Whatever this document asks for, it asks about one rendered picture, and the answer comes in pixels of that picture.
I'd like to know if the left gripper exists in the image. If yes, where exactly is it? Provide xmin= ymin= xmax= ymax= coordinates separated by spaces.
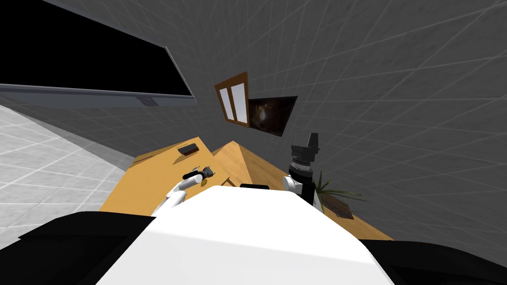
xmin=193 ymin=166 xmax=216 ymax=181

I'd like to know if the large black window grey frame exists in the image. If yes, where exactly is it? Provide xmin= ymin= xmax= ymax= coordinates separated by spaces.
xmin=0 ymin=0 xmax=198 ymax=109

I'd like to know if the green plant in woven pot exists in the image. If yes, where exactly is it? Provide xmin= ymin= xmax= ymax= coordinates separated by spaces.
xmin=312 ymin=170 xmax=367 ymax=221

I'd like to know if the light wooden desk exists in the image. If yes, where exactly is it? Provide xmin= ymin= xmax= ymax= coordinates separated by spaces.
xmin=99 ymin=136 xmax=394 ymax=241

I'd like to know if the wooden framed window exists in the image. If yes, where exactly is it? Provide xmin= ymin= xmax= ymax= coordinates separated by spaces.
xmin=214 ymin=71 xmax=251 ymax=128

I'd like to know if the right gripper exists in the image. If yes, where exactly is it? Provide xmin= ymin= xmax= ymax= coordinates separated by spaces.
xmin=291 ymin=133 xmax=320 ymax=164

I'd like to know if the dark picture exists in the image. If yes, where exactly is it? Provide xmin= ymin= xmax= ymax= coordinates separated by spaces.
xmin=247 ymin=95 xmax=299 ymax=138

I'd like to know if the dark brown flat box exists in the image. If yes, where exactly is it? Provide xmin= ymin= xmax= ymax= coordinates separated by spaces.
xmin=176 ymin=143 xmax=200 ymax=156

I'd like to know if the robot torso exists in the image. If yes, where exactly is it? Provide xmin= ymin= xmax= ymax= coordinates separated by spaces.
xmin=95 ymin=184 xmax=397 ymax=285

